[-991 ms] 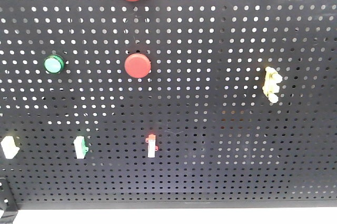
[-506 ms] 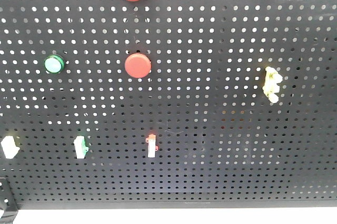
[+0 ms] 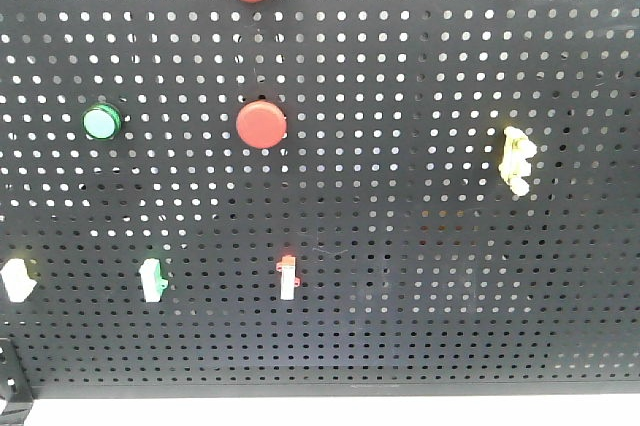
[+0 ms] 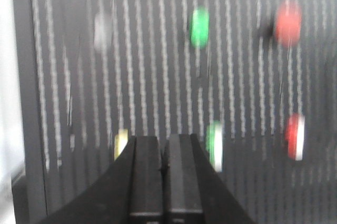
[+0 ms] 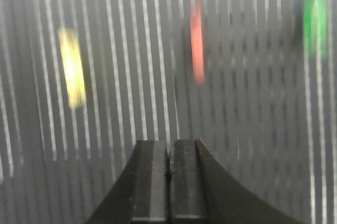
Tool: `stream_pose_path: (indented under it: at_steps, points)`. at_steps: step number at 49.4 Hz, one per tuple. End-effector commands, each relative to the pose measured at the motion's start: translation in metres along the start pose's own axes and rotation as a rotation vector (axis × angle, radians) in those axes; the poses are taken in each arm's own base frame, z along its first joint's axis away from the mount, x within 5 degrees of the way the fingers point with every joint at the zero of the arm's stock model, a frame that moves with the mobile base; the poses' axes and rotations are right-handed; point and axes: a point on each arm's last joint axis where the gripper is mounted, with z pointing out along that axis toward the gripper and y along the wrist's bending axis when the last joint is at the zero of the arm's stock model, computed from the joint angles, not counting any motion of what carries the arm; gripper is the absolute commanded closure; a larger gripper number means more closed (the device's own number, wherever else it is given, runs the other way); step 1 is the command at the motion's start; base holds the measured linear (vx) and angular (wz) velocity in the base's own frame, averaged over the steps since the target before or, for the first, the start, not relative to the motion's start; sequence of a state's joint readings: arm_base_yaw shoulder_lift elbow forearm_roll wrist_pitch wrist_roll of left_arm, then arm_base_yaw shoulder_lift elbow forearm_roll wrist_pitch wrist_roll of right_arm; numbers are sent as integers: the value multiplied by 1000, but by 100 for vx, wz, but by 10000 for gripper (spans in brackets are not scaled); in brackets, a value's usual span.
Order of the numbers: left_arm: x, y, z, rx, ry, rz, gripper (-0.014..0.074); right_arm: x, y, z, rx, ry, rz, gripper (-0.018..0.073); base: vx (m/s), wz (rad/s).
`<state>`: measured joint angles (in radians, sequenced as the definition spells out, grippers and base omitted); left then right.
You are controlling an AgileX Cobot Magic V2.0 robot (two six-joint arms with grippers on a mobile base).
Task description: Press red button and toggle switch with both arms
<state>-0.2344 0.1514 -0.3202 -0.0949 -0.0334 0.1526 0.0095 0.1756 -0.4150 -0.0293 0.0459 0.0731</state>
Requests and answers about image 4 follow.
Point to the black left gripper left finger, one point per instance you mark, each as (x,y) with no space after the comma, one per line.
(130,191)

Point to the red toggle switch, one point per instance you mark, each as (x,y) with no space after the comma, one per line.
(294,136)

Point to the green push button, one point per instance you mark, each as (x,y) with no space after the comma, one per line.
(199,27)

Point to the yellow toggle switch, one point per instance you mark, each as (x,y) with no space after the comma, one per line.
(120,141)

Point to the black perforated pegboard panel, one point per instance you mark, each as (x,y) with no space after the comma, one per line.
(152,81)

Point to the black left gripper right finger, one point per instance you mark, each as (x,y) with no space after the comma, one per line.
(192,191)

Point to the lower red push button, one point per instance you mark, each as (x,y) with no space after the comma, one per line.
(287,25)

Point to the white push button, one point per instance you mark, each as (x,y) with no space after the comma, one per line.
(102,31)

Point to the green toggle switch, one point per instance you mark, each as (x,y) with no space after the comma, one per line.
(214,145)

